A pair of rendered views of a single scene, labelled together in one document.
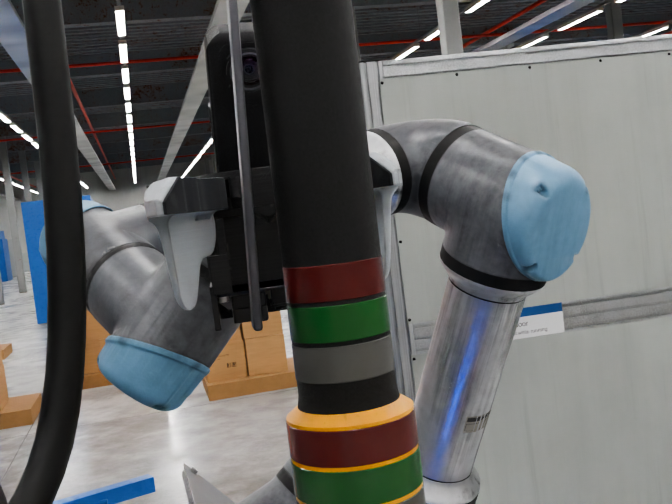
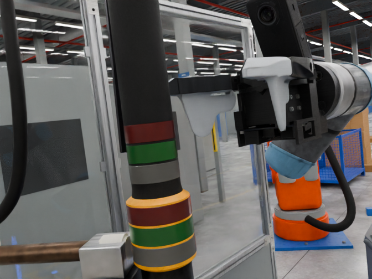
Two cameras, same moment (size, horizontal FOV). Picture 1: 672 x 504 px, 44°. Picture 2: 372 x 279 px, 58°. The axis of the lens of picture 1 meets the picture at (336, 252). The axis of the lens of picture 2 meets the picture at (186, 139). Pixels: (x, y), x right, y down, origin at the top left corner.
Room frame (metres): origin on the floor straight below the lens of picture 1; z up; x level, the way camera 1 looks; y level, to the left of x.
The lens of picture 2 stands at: (0.16, -0.19, 1.62)
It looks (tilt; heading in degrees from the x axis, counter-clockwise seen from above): 4 degrees down; 53
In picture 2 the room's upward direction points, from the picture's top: 7 degrees counter-clockwise
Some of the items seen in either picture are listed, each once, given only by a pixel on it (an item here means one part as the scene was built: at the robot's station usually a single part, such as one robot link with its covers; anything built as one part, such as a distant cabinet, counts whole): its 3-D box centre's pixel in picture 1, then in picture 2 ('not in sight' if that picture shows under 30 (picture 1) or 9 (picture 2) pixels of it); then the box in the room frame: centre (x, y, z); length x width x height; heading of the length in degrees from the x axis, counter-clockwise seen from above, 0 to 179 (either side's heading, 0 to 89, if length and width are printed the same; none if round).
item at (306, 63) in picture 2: not in sight; (285, 72); (0.43, 0.00, 1.65); 0.09 x 0.05 x 0.02; 29
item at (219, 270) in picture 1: (265, 237); (287, 101); (0.48, 0.04, 1.63); 0.12 x 0.08 x 0.09; 8
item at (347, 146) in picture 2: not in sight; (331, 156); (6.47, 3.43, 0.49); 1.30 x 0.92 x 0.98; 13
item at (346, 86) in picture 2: not in sight; (315, 92); (0.56, 0.05, 1.64); 0.08 x 0.05 x 0.08; 98
